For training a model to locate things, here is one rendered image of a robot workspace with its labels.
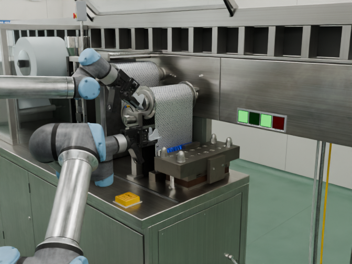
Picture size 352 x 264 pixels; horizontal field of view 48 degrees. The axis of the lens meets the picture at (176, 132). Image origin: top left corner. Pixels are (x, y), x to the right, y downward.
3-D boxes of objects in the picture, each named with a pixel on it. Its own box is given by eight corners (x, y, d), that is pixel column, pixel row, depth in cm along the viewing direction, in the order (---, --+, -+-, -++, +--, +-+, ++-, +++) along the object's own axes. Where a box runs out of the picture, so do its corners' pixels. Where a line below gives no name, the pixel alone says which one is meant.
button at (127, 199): (114, 201, 155) (114, 196, 154) (129, 196, 160) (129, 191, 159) (125, 207, 150) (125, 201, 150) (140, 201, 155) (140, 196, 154)
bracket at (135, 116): (125, 177, 181) (123, 112, 174) (136, 174, 186) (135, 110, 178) (132, 180, 178) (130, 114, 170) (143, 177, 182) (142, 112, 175)
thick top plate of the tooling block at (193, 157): (154, 169, 171) (154, 156, 169) (213, 151, 198) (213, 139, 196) (180, 179, 160) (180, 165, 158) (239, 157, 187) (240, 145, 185)
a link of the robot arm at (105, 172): (88, 180, 162) (87, 155, 159) (115, 180, 162) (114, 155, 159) (84, 188, 154) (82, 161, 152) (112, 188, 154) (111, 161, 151)
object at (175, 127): (155, 154, 175) (154, 113, 171) (191, 144, 191) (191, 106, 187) (155, 154, 175) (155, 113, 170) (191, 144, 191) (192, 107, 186)
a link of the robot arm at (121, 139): (120, 155, 156) (108, 151, 162) (129, 153, 159) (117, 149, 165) (119, 137, 154) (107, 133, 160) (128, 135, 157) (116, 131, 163)
